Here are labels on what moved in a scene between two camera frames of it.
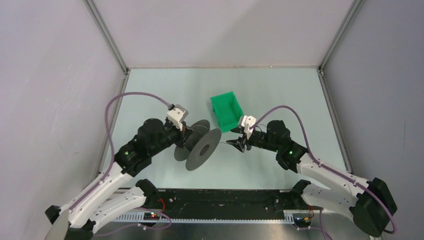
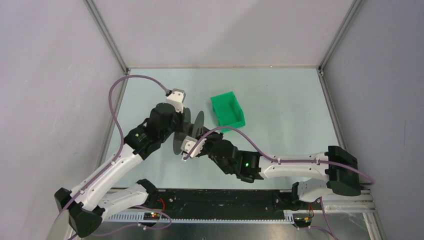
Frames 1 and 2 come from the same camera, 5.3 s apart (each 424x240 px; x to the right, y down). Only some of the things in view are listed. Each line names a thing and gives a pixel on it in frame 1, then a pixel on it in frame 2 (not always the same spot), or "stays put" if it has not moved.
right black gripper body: [258, 138] -> [211, 139]
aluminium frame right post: [356, 6] stays put
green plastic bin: [227, 110] stays put
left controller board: [151, 216] stays put
